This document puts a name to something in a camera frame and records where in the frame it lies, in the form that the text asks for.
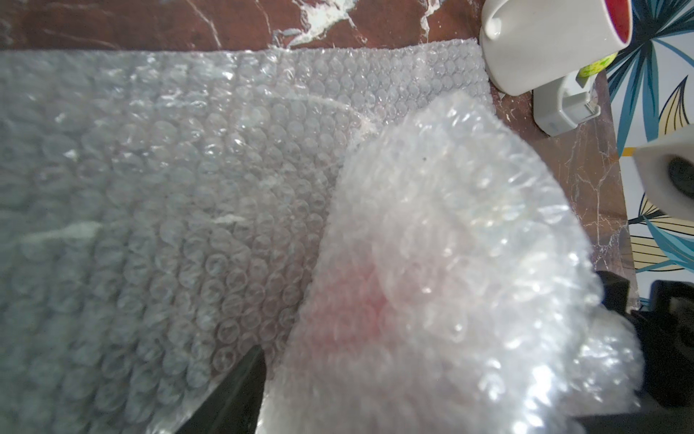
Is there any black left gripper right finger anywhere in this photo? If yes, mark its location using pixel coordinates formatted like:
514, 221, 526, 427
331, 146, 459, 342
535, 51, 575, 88
576, 409, 693, 434

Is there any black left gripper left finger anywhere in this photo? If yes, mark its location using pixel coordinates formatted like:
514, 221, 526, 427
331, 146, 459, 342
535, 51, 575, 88
177, 345, 267, 434

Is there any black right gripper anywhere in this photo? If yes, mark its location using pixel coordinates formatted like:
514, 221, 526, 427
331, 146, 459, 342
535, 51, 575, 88
597, 271, 693, 408

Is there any green patterned tape roll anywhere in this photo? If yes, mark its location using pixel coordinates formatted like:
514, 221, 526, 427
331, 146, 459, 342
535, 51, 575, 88
578, 54, 617, 79

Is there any white mug red inside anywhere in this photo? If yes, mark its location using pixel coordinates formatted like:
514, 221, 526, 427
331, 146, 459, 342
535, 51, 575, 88
479, 0, 633, 96

